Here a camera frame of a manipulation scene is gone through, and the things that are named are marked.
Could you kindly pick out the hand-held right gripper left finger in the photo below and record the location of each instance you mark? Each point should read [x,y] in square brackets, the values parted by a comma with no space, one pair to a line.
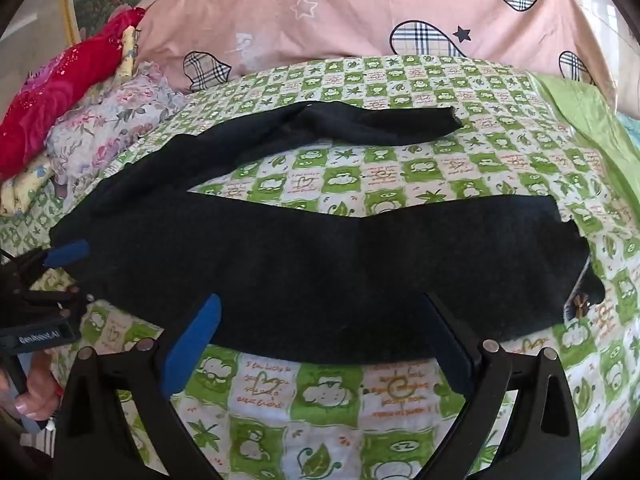
[197,342]

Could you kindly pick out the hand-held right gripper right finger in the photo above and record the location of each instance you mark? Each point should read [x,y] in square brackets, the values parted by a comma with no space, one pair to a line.
[450,355]

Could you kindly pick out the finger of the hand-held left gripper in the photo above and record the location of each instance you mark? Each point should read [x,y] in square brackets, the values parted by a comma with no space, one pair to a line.
[55,299]
[67,252]

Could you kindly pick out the black pants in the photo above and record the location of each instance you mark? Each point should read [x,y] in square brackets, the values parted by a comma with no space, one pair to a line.
[300,280]

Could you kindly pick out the person's left hand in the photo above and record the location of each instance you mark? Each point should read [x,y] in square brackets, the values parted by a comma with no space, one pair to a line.
[39,392]

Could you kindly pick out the green checked bed sheet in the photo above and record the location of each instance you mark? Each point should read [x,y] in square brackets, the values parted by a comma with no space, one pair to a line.
[325,395]

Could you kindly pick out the floral pillow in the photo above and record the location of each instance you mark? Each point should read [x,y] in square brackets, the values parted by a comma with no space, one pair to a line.
[115,110]

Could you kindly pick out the red flowered blanket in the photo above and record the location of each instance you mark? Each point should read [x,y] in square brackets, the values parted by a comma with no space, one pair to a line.
[60,90]

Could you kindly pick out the light green cloth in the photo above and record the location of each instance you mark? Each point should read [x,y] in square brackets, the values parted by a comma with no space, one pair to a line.
[590,105]

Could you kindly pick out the light blue cloth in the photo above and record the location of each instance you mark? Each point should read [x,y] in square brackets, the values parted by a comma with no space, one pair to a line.
[630,127]

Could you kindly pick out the pink duvet with plaid hearts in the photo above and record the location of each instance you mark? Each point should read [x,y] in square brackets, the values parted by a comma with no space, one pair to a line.
[375,0]

